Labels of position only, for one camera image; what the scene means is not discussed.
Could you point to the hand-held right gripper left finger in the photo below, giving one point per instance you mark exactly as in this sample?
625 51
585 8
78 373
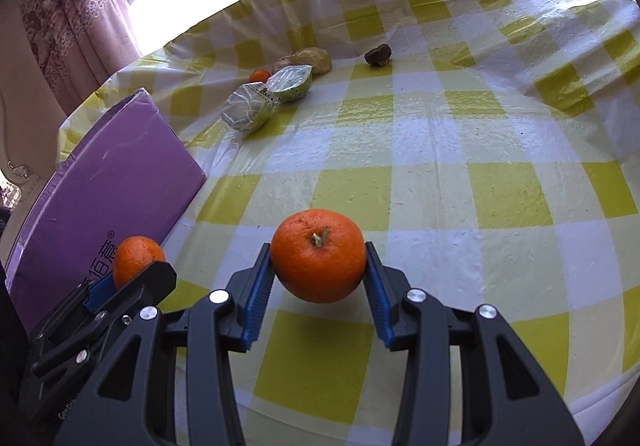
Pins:
257 296

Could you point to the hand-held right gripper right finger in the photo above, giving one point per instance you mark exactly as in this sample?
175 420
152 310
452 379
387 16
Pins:
377 306

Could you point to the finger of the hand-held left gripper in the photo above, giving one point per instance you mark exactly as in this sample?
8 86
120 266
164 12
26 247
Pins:
150 283
100 293

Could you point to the rough-skinned orange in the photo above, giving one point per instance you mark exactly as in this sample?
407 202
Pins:
135 253

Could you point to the large smooth orange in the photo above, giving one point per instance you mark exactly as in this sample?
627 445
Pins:
318 256

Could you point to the purple cardboard box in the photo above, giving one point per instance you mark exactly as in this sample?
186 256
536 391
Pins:
110 176

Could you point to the plastic-wrapped green vegetable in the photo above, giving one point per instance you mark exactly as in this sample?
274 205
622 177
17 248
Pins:
292 83
247 111

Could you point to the small tangerine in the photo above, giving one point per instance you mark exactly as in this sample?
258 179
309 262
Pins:
259 75

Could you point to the plastic-wrapped potato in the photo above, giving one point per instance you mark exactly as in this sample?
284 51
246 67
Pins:
314 60
284 63

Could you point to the yellow checkered tablecloth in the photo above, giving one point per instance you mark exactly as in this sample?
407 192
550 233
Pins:
450 151

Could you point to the pink patterned curtain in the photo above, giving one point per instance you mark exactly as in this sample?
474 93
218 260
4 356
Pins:
75 16

